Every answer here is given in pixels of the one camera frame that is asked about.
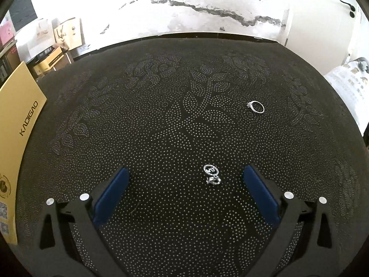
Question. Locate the white framed monitor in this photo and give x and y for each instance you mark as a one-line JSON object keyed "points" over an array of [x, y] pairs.
{"points": [[22, 12]]}

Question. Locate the white printed plastic bag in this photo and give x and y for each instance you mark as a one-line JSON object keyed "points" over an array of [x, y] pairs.
{"points": [[350, 81]]}

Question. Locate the black door handle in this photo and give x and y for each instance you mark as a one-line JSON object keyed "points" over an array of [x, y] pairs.
{"points": [[352, 8]]}

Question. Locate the small silver earring pair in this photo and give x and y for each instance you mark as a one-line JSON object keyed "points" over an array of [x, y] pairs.
{"points": [[212, 173]]}

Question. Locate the yellow cardboard storage box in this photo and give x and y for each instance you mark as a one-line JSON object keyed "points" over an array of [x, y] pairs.
{"points": [[21, 103]]}

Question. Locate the pink gift box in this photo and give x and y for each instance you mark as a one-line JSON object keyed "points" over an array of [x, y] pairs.
{"points": [[6, 32]]}

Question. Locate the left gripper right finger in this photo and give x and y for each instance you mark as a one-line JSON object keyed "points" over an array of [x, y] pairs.
{"points": [[316, 252]]}

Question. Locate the small yellow flat box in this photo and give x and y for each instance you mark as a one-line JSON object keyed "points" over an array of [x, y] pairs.
{"points": [[48, 62]]}

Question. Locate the black patterned table mat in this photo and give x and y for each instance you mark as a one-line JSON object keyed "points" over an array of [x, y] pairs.
{"points": [[164, 108]]}

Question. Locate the white paper gift bag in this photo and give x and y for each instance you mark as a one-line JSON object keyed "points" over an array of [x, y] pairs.
{"points": [[34, 38]]}

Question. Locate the white door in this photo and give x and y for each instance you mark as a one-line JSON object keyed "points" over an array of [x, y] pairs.
{"points": [[324, 34]]}

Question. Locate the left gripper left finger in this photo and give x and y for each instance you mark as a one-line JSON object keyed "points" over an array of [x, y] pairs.
{"points": [[54, 252]]}

